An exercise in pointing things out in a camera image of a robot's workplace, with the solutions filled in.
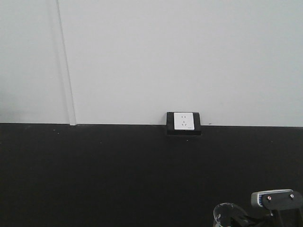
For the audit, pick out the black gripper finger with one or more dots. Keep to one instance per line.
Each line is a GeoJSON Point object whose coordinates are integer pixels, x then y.
{"type": "Point", "coordinates": [242, 219]}

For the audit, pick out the clear glass beaker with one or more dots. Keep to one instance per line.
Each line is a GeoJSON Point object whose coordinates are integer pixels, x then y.
{"type": "Point", "coordinates": [223, 214]}

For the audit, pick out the white wall power socket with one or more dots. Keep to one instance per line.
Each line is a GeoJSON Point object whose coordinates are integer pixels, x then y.
{"type": "Point", "coordinates": [183, 123]}

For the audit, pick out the white wall cable duct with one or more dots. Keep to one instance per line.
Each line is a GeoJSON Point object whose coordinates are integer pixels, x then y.
{"type": "Point", "coordinates": [66, 79]}

